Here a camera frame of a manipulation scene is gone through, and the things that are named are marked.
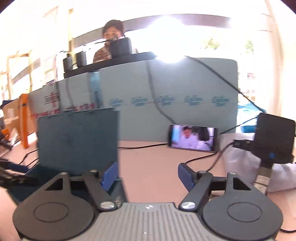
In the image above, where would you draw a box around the black tracker box on stand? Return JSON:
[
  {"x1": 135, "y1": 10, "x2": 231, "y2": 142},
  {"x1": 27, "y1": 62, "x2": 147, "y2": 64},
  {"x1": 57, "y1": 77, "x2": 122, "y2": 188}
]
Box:
[{"x1": 232, "y1": 113, "x2": 295, "y2": 194}]

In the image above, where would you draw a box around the orange cardboard box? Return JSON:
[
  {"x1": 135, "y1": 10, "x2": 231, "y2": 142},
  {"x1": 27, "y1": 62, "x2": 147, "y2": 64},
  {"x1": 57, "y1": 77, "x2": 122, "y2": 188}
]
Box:
[{"x1": 1, "y1": 93, "x2": 36, "y2": 149}]

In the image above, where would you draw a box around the small black adapter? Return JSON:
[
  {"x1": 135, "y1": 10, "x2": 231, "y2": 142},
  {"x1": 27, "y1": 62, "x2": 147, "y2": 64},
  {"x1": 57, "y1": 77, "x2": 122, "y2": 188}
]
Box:
[
  {"x1": 75, "y1": 51, "x2": 87, "y2": 68},
  {"x1": 63, "y1": 54, "x2": 73, "y2": 73}
]

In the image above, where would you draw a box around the person in plaid shirt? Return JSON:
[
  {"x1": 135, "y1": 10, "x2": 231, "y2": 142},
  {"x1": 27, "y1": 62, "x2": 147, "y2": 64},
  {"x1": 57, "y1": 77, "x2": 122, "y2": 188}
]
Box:
[{"x1": 93, "y1": 20, "x2": 124, "y2": 63}]

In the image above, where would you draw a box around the black shelf strip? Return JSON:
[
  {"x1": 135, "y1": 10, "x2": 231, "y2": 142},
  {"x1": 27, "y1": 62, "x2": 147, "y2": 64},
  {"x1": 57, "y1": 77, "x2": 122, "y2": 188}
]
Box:
[{"x1": 64, "y1": 52, "x2": 156, "y2": 78}]

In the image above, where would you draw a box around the black cable over barrier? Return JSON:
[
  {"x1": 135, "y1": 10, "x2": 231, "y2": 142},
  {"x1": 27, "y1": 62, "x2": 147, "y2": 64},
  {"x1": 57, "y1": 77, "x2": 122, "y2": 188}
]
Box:
[{"x1": 184, "y1": 55, "x2": 266, "y2": 114}]

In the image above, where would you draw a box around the large black adapter block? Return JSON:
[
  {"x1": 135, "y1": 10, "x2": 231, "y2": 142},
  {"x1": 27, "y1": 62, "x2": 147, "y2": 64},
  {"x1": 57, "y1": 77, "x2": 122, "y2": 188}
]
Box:
[{"x1": 110, "y1": 38, "x2": 132, "y2": 58}]

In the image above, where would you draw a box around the light blue cardboard barrier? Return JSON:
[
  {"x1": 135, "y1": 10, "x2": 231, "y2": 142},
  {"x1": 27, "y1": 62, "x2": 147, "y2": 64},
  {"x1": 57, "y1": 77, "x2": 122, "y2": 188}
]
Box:
[{"x1": 29, "y1": 58, "x2": 238, "y2": 141}]

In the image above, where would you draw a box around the smartphone showing video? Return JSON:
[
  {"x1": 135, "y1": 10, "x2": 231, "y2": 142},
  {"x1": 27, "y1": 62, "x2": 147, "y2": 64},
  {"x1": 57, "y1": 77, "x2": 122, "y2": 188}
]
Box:
[{"x1": 168, "y1": 124, "x2": 218, "y2": 153}]

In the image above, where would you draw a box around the teal plastic storage box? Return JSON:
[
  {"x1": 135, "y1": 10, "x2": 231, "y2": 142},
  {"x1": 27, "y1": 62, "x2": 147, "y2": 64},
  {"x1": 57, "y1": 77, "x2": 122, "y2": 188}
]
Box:
[{"x1": 7, "y1": 108, "x2": 119, "y2": 204}]

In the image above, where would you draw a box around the white cloth bag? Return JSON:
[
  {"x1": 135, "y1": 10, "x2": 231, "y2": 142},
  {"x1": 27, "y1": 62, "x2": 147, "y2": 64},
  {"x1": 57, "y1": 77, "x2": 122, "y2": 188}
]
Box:
[{"x1": 220, "y1": 133, "x2": 295, "y2": 192}]

